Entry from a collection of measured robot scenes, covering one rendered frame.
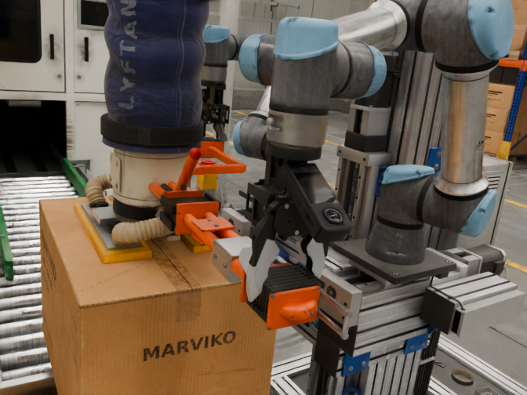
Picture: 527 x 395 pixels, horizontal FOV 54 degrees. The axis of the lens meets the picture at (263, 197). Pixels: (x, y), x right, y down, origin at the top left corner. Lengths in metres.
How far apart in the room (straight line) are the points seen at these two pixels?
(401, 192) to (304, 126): 0.67
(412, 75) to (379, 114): 0.13
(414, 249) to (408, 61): 0.52
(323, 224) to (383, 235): 0.72
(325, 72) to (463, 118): 0.52
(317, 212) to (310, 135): 0.10
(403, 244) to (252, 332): 0.44
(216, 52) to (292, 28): 0.87
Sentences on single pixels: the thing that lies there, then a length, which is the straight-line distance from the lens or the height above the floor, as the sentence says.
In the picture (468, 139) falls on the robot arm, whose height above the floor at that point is 1.38.
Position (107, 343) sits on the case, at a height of 0.99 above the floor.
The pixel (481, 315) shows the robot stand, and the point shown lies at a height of 0.92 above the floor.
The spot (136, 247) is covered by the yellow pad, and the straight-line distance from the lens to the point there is 1.11.
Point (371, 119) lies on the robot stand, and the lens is 1.48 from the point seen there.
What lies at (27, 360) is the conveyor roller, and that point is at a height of 0.53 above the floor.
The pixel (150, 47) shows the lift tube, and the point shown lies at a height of 1.49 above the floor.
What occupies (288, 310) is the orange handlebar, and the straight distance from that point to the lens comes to 0.66.
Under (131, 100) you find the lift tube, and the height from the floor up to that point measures 1.38.
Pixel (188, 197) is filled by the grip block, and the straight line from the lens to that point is 1.03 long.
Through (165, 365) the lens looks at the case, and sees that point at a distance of 1.05.
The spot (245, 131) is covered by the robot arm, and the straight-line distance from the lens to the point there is 1.71.
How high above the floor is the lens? 1.53
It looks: 17 degrees down
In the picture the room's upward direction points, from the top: 6 degrees clockwise
